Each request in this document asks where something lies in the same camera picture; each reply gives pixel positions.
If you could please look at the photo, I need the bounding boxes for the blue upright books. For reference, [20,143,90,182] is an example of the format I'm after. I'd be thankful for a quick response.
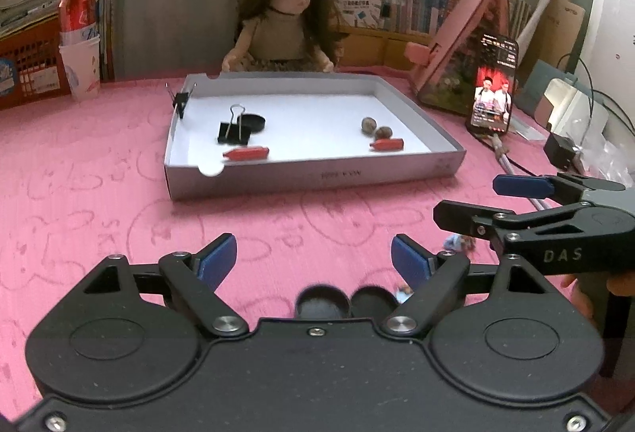
[79,0,120,83]

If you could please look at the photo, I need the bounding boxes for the small black binder clip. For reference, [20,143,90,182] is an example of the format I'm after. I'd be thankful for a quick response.
[165,83,195,120]

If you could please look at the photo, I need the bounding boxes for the black round lid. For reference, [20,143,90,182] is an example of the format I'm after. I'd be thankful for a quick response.
[238,113,267,133]

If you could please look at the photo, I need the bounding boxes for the white pink carton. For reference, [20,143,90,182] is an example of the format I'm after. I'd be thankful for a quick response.
[536,77,611,140]

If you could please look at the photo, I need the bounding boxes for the large black binder clip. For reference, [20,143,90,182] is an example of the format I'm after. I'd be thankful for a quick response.
[217,104,252,146]

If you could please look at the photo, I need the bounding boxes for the brown cardboard box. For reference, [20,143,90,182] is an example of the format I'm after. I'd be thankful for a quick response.
[518,0,586,85]

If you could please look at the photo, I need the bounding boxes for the black cable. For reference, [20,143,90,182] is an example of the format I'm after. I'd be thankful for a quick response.
[471,52,635,177]

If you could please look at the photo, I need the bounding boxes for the red drink can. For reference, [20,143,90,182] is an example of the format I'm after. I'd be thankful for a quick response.
[58,0,98,33]

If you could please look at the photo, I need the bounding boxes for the person's right hand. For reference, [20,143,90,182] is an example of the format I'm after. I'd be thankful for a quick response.
[562,274,598,330]

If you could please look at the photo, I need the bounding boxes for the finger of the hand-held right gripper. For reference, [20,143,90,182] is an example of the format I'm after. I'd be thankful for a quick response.
[434,200,517,239]
[493,173,623,204]

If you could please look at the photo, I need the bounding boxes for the black charger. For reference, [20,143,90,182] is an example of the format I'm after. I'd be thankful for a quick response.
[544,134,586,172]

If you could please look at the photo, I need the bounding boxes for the grey booklet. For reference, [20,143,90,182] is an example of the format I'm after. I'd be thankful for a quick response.
[528,62,571,115]

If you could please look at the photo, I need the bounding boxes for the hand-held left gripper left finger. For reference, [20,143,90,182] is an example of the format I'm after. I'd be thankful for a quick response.
[82,233,250,338]

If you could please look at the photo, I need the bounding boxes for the yellow wooden drawer box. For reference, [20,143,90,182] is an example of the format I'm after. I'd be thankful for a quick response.
[337,31,437,68]

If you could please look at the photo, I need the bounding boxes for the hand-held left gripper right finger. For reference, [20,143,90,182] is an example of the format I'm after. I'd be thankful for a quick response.
[381,234,551,339]

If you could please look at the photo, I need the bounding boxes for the pink towel mat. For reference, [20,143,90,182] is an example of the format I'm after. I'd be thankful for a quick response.
[0,65,635,413]

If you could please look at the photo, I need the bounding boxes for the red plastic basket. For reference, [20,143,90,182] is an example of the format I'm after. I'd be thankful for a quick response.
[0,15,73,111]

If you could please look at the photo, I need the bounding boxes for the decorated blue hair clip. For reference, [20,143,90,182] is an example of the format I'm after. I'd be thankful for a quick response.
[443,236,477,254]

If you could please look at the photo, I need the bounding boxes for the white paper cup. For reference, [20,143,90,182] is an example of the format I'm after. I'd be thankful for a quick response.
[58,34,102,102]

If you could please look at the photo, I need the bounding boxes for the pink triangular stand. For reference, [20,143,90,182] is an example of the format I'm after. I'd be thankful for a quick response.
[404,0,519,115]

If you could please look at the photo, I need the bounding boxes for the grey phone lanyard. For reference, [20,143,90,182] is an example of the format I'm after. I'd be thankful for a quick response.
[489,134,546,209]

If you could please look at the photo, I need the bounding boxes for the black smartphone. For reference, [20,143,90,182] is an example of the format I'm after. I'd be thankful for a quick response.
[467,30,520,136]

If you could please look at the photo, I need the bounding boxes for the white cardboard box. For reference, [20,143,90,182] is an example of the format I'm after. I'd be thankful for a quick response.
[164,73,467,201]

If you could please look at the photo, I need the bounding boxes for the clear plastic bags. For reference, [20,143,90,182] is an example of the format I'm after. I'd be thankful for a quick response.
[580,134,635,189]

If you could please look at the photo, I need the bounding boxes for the colourful printed box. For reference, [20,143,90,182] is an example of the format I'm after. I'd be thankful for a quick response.
[331,0,385,32]

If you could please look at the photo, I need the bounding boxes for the brown-haired doll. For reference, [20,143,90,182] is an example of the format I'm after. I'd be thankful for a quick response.
[221,0,343,74]

